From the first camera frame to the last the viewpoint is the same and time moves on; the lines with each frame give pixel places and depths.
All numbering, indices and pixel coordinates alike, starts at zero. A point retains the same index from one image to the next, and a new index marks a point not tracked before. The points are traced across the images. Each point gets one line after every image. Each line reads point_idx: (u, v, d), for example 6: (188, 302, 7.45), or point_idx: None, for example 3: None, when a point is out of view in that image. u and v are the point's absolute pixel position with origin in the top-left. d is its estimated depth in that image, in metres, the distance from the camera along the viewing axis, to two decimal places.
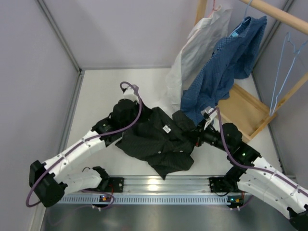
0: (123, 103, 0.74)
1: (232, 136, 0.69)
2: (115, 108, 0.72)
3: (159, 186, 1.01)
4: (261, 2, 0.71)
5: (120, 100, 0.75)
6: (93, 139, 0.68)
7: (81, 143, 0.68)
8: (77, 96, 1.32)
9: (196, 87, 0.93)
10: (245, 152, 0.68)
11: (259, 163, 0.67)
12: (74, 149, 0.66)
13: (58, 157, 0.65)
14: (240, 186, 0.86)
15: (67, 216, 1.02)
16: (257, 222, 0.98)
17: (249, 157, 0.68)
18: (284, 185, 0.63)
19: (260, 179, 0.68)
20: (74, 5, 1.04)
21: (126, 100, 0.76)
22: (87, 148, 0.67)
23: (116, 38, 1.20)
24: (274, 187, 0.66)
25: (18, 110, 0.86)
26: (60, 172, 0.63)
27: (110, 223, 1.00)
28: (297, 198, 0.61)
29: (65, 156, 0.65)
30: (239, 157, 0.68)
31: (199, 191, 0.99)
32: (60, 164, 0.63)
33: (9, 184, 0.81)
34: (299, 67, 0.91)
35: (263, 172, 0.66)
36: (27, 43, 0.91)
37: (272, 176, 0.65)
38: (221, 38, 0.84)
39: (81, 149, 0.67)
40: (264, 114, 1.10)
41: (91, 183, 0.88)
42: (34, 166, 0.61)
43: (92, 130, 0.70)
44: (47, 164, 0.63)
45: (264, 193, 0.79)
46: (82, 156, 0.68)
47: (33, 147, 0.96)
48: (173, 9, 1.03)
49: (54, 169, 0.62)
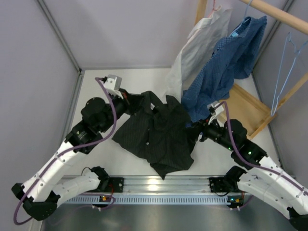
0: (91, 107, 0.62)
1: (237, 133, 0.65)
2: (83, 113, 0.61)
3: (159, 186, 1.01)
4: (261, 2, 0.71)
5: (88, 101, 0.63)
6: (66, 154, 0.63)
7: (55, 159, 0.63)
8: (77, 96, 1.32)
9: (196, 87, 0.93)
10: (250, 150, 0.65)
11: (264, 162, 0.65)
12: (48, 168, 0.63)
13: (34, 178, 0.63)
14: (240, 186, 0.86)
15: (67, 216, 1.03)
16: (258, 222, 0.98)
17: (254, 156, 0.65)
18: (289, 186, 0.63)
19: (265, 178, 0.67)
20: (74, 5, 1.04)
21: (97, 99, 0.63)
22: (62, 164, 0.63)
23: (116, 38, 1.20)
24: (278, 188, 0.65)
25: (19, 110, 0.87)
26: (39, 194, 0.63)
27: (110, 223, 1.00)
28: (302, 201, 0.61)
29: (41, 177, 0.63)
30: (245, 155, 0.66)
31: (199, 191, 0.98)
32: (37, 187, 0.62)
33: (10, 185, 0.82)
34: (299, 67, 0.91)
35: (268, 173, 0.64)
36: (27, 43, 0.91)
37: (279, 177, 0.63)
38: (222, 38, 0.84)
39: (56, 167, 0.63)
40: (264, 113, 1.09)
41: (89, 186, 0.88)
42: (13, 190, 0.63)
43: (65, 140, 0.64)
44: (25, 186, 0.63)
45: (264, 193, 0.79)
46: (59, 172, 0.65)
47: (33, 147, 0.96)
48: (173, 9, 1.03)
49: (32, 192, 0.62)
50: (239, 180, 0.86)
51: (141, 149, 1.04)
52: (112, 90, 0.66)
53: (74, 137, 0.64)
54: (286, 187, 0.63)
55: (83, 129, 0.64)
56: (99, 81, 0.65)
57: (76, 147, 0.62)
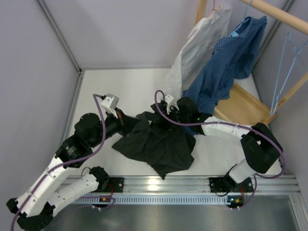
0: (85, 121, 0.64)
1: (184, 104, 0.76)
2: (77, 127, 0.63)
3: (159, 186, 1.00)
4: (261, 2, 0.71)
5: (83, 116, 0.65)
6: (57, 170, 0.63)
7: (45, 175, 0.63)
8: (77, 96, 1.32)
9: (196, 87, 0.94)
10: (198, 117, 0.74)
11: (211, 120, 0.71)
12: (39, 185, 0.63)
13: (27, 194, 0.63)
14: (236, 178, 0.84)
15: (68, 216, 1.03)
16: (257, 222, 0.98)
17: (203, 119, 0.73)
18: (226, 128, 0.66)
19: (213, 134, 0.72)
20: (74, 5, 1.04)
21: (91, 115, 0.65)
22: (53, 180, 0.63)
23: (116, 39, 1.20)
24: (224, 134, 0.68)
25: (19, 111, 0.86)
26: (32, 210, 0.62)
27: (110, 223, 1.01)
28: (237, 134, 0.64)
29: (32, 193, 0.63)
30: (196, 121, 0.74)
31: (199, 191, 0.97)
32: (29, 203, 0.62)
33: (10, 185, 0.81)
34: (299, 67, 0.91)
35: (211, 124, 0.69)
36: (27, 44, 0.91)
37: (217, 124, 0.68)
38: (222, 38, 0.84)
39: (46, 183, 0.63)
40: (264, 114, 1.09)
41: (89, 188, 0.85)
42: (9, 205, 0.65)
43: (56, 156, 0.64)
44: (19, 201, 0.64)
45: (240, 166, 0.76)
46: (51, 187, 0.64)
47: (33, 147, 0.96)
48: (173, 9, 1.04)
49: (26, 209, 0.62)
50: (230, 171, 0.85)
51: (144, 154, 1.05)
52: (107, 107, 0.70)
53: (63, 154, 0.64)
54: (224, 129, 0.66)
55: (72, 144, 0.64)
56: (96, 98, 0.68)
57: (65, 163, 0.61)
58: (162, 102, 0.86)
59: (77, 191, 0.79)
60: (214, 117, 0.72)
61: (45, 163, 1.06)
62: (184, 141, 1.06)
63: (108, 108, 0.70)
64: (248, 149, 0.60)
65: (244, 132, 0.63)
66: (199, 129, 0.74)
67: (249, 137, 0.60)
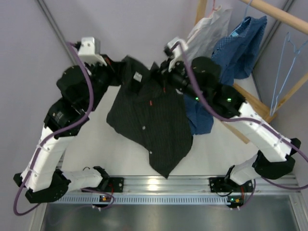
0: (69, 77, 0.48)
1: (207, 70, 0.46)
2: (59, 85, 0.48)
3: (159, 186, 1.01)
4: (261, 2, 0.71)
5: (65, 70, 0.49)
6: (48, 142, 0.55)
7: (39, 149, 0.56)
8: None
9: None
10: (229, 96, 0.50)
11: (244, 110, 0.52)
12: (35, 160, 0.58)
13: (27, 170, 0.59)
14: (237, 181, 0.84)
15: (67, 216, 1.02)
16: (258, 221, 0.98)
17: (234, 103, 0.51)
18: (268, 135, 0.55)
19: (241, 127, 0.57)
20: (74, 6, 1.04)
21: (76, 68, 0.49)
22: (48, 152, 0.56)
23: (116, 39, 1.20)
24: (257, 138, 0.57)
25: (18, 111, 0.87)
26: (38, 183, 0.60)
27: (110, 223, 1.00)
28: (279, 149, 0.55)
29: (32, 169, 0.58)
30: (223, 102, 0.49)
31: (199, 191, 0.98)
32: (32, 178, 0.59)
33: (10, 185, 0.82)
34: (299, 67, 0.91)
35: (249, 122, 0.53)
36: (27, 44, 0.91)
37: (259, 127, 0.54)
38: (222, 38, 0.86)
39: (42, 158, 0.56)
40: (264, 114, 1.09)
41: (97, 176, 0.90)
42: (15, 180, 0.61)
43: (45, 125, 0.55)
44: (23, 175, 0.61)
45: (243, 170, 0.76)
46: (49, 160, 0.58)
47: (32, 147, 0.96)
48: (173, 9, 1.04)
49: (31, 183, 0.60)
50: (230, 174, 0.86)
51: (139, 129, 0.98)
52: (91, 55, 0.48)
53: (52, 121, 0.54)
54: (265, 137, 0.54)
55: (59, 109, 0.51)
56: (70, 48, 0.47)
57: (54, 134, 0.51)
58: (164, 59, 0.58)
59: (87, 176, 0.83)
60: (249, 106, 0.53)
61: None
62: (186, 120, 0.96)
63: (94, 56, 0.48)
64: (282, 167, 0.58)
65: (287, 150, 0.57)
66: (224, 111, 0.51)
67: (292, 160, 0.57)
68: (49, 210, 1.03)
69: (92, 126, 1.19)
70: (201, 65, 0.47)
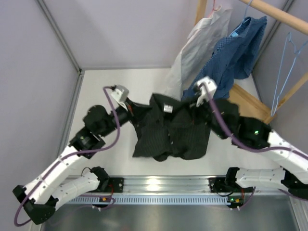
0: (93, 114, 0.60)
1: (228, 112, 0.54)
2: (85, 120, 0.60)
3: (160, 186, 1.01)
4: (260, 2, 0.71)
5: (89, 108, 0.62)
6: (70, 157, 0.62)
7: (58, 162, 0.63)
8: (78, 95, 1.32)
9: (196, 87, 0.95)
10: (256, 130, 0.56)
11: (273, 139, 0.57)
12: (51, 171, 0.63)
13: (37, 180, 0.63)
14: (242, 185, 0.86)
15: (67, 217, 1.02)
16: (258, 222, 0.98)
17: (262, 134, 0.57)
18: (302, 161, 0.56)
19: (274, 158, 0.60)
20: (75, 6, 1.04)
21: (98, 107, 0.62)
22: (66, 167, 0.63)
23: (117, 39, 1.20)
24: (288, 163, 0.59)
25: (19, 111, 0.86)
26: (41, 196, 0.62)
27: (110, 223, 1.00)
28: None
29: (43, 179, 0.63)
30: (251, 135, 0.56)
31: (199, 191, 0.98)
32: (39, 189, 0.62)
33: (10, 185, 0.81)
34: (299, 67, 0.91)
35: (279, 151, 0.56)
36: (28, 44, 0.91)
37: (290, 153, 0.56)
38: (222, 38, 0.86)
39: (58, 170, 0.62)
40: (263, 113, 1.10)
41: (90, 186, 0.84)
42: (15, 193, 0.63)
43: (70, 144, 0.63)
44: (28, 188, 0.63)
45: (259, 178, 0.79)
46: (61, 176, 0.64)
47: (33, 147, 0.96)
48: (173, 9, 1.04)
49: (34, 194, 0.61)
50: (237, 179, 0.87)
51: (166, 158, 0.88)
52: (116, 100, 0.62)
53: (78, 143, 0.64)
54: (298, 162, 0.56)
55: (87, 134, 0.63)
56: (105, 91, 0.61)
57: (80, 152, 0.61)
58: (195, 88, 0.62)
59: (79, 186, 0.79)
60: (274, 135, 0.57)
61: (46, 163, 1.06)
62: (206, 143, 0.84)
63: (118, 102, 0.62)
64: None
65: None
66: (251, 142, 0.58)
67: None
68: None
69: None
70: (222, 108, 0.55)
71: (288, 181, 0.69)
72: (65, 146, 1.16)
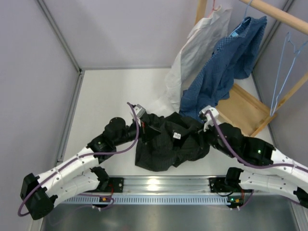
0: (114, 123, 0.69)
1: (231, 137, 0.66)
2: (107, 128, 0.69)
3: (159, 186, 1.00)
4: (261, 2, 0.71)
5: (111, 119, 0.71)
6: (88, 156, 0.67)
7: (75, 159, 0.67)
8: (78, 95, 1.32)
9: (196, 87, 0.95)
10: (259, 149, 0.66)
11: (275, 157, 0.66)
12: (68, 165, 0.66)
13: (52, 171, 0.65)
14: (244, 186, 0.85)
15: (67, 216, 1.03)
16: (258, 222, 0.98)
17: (264, 154, 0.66)
18: (305, 175, 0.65)
19: (280, 173, 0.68)
20: (75, 6, 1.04)
21: (120, 119, 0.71)
22: (81, 164, 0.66)
23: (117, 39, 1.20)
24: (293, 179, 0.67)
25: (18, 111, 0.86)
26: (52, 186, 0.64)
27: (110, 223, 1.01)
28: None
29: (58, 171, 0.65)
30: (255, 155, 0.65)
31: (199, 191, 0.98)
32: (52, 180, 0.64)
33: (10, 185, 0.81)
34: (299, 67, 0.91)
35: (282, 167, 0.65)
36: (27, 44, 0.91)
37: (293, 169, 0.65)
38: (222, 38, 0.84)
39: (74, 166, 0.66)
40: (264, 113, 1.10)
41: (90, 185, 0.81)
42: (28, 180, 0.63)
43: (87, 146, 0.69)
44: (41, 178, 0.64)
45: (268, 184, 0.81)
46: (74, 172, 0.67)
47: (33, 147, 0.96)
48: (173, 9, 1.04)
49: (46, 183, 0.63)
50: (240, 181, 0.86)
51: (170, 163, 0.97)
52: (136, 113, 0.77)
53: (94, 147, 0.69)
54: (301, 177, 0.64)
55: (103, 141, 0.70)
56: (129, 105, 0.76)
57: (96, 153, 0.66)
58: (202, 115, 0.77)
59: (79, 186, 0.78)
60: (276, 155, 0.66)
61: (46, 163, 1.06)
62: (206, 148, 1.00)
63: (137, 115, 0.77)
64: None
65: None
66: (257, 161, 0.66)
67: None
68: None
69: (91, 127, 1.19)
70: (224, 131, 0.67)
71: (300, 193, 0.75)
72: (65, 146, 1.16)
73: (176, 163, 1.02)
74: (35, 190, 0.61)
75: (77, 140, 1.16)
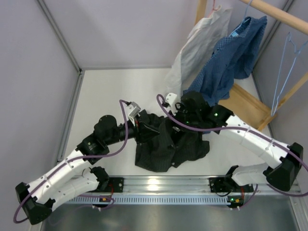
0: (103, 122, 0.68)
1: (190, 98, 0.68)
2: (96, 127, 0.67)
3: (159, 186, 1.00)
4: (261, 2, 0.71)
5: (101, 118, 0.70)
6: (77, 160, 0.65)
7: (64, 164, 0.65)
8: (78, 95, 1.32)
9: (197, 87, 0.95)
10: (216, 112, 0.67)
11: (232, 121, 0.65)
12: (56, 172, 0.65)
13: (41, 179, 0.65)
14: (239, 182, 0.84)
15: (68, 216, 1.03)
16: (258, 222, 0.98)
17: (221, 117, 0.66)
18: (259, 141, 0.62)
19: (237, 140, 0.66)
20: (75, 6, 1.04)
21: (109, 117, 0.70)
22: (70, 170, 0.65)
23: (116, 39, 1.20)
24: (249, 145, 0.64)
25: (19, 111, 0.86)
26: (43, 195, 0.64)
27: (110, 223, 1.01)
28: (273, 152, 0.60)
29: (48, 179, 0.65)
30: (211, 117, 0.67)
31: (199, 191, 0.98)
32: (42, 188, 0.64)
33: (10, 185, 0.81)
34: (299, 67, 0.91)
35: (236, 130, 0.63)
36: (27, 44, 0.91)
37: (246, 133, 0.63)
38: (222, 38, 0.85)
39: (63, 172, 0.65)
40: (264, 114, 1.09)
41: (89, 187, 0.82)
42: (18, 189, 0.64)
43: (76, 148, 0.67)
44: (31, 186, 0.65)
45: (249, 173, 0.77)
46: (65, 177, 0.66)
47: (32, 147, 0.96)
48: (173, 9, 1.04)
49: (37, 192, 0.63)
50: (234, 174, 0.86)
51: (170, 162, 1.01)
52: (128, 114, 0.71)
53: (84, 148, 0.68)
54: (254, 142, 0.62)
55: (94, 141, 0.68)
56: (121, 103, 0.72)
57: (84, 157, 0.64)
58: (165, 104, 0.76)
59: (77, 187, 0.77)
60: (232, 119, 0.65)
61: (46, 163, 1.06)
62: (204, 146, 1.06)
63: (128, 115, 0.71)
64: (280, 171, 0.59)
65: (282, 154, 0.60)
66: (214, 124, 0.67)
67: (288, 163, 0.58)
68: None
69: (91, 127, 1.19)
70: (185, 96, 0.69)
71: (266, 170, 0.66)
72: (65, 146, 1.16)
73: (176, 163, 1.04)
74: (26, 200, 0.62)
75: (77, 140, 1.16)
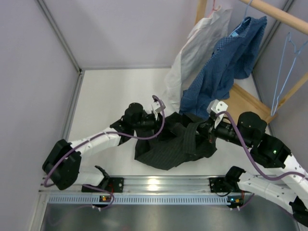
0: (133, 108, 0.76)
1: (254, 128, 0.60)
2: (127, 112, 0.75)
3: (159, 186, 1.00)
4: (261, 3, 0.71)
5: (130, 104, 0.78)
6: (113, 133, 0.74)
7: (103, 133, 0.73)
8: (78, 95, 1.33)
9: (196, 87, 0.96)
10: (275, 149, 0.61)
11: (289, 163, 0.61)
12: (97, 136, 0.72)
13: (83, 140, 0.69)
14: (242, 187, 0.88)
15: (68, 216, 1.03)
16: (258, 222, 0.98)
17: (278, 155, 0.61)
18: None
19: (286, 181, 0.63)
20: (75, 6, 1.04)
21: (136, 104, 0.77)
22: (108, 139, 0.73)
23: (117, 39, 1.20)
24: (297, 189, 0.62)
25: (19, 112, 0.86)
26: (84, 152, 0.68)
27: (110, 223, 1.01)
28: None
29: (90, 140, 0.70)
30: (269, 153, 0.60)
31: (199, 191, 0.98)
32: (85, 146, 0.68)
33: (10, 185, 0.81)
34: (299, 67, 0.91)
35: (292, 175, 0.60)
36: (27, 44, 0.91)
37: (302, 179, 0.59)
38: (222, 38, 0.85)
39: (102, 139, 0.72)
40: (264, 114, 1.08)
41: (94, 180, 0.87)
42: (60, 144, 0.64)
43: (110, 126, 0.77)
44: (73, 144, 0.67)
45: (265, 190, 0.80)
46: (101, 146, 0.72)
47: (33, 147, 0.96)
48: (173, 9, 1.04)
49: (80, 148, 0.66)
50: (240, 180, 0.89)
51: (172, 164, 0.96)
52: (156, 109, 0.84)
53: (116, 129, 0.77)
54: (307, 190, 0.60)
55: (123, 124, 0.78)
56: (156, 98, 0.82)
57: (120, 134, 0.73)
58: (212, 115, 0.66)
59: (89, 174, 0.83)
60: (290, 160, 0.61)
61: None
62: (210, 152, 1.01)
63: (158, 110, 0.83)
64: None
65: None
66: (269, 161, 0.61)
67: None
68: (49, 210, 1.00)
69: (91, 127, 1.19)
70: (246, 121, 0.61)
71: (297, 205, 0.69)
72: None
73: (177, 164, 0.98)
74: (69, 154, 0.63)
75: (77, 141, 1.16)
